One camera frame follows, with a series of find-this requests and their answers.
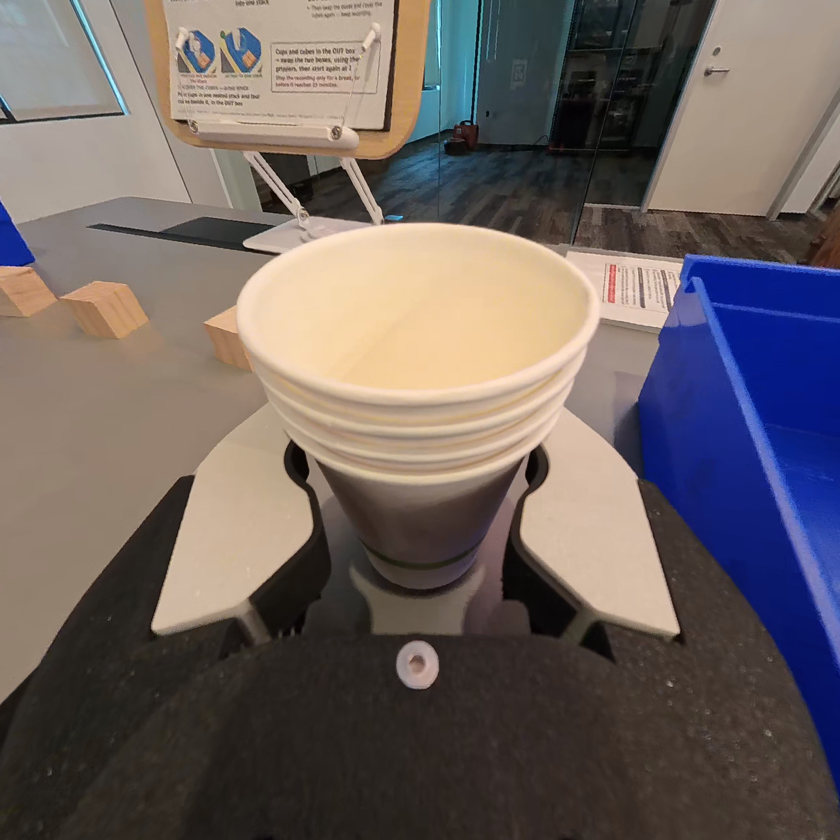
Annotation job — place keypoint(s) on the paper sheet in plastic sleeve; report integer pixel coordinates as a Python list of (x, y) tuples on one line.
[(630, 289)]

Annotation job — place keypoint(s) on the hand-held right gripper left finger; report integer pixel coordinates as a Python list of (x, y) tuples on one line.
[(229, 531)]

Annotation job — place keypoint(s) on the red floor machine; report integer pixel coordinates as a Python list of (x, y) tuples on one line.
[(463, 138)]

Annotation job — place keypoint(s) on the blue plastic bin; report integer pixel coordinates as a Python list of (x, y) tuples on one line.
[(13, 236), (754, 459)]

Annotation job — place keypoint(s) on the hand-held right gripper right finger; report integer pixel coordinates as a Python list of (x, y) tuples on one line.
[(597, 531)]

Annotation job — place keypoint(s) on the instruction sheet on wooden stand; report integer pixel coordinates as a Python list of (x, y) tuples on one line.
[(410, 65)]

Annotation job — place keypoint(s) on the white door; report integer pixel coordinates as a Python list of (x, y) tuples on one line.
[(754, 131)]

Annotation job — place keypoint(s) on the framed wall window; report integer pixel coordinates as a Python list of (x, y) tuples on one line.
[(52, 52)]

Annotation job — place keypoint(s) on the wooden cube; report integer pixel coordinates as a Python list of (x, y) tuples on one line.
[(226, 338), (23, 292), (105, 308)]

